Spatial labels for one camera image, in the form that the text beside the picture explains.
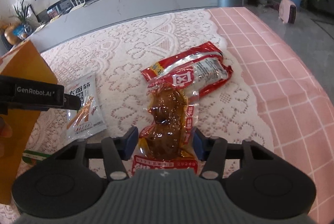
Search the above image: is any white lace table cover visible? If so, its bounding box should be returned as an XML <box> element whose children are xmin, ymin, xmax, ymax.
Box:
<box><xmin>0</xmin><ymin>8</ymin><xmax>275</xmax><ymax>224</ymax></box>

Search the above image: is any brown braised meat packet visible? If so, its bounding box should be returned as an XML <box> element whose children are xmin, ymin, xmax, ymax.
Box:
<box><xmin>131</xmin><ymin>82</ymin><xmax>199</xmax><ymax>175</ymax></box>

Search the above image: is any orange cardboard box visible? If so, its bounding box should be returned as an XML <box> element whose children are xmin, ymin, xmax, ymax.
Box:
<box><xmin>1</xmin><ymin>40</ymin><xmax>58</xmax><ymax>204</ymax></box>

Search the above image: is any red silver snack bag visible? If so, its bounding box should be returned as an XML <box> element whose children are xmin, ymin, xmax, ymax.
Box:
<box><xmin>141</xmin><ymin>42</ymin><xmax>233</xmax><ymax>97</ymax></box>

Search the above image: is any white wifi router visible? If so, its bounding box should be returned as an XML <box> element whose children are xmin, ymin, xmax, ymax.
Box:
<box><xmin>70</xmin><ymin>0</ymin><xmax>85</xmax><ymax>9</ymax></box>

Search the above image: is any grey white TV console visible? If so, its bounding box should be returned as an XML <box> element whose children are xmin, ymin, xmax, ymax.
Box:
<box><xmin>28</xmin><ymin>0</ymin><xmax>217</xmax><ymax>52</ymax></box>

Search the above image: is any green sausage snack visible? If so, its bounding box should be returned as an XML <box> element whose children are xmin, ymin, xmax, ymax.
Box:
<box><xmin>22</xmin><ymin>150</ymin><xmax>50</xmax><ymax>165</ymax></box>

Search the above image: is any white gluten snack packet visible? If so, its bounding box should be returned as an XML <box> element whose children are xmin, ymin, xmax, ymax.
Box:
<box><xmin>66</xmin><ymin>73</ymin><xmax>106</xmax><ymax>141</ymax></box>

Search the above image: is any pink checkered tablecloth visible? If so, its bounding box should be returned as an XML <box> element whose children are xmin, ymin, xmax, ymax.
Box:
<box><xmin>210</xmin><ymin>8</ymin><xmax>333</xmax><ymax>223</ymax></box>

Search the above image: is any small potted plant left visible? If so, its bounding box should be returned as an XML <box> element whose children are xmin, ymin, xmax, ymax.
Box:
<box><xmin>13</xmin><ymin>0</ymin><xmax>33</xmax><ymax>40</ymax></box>

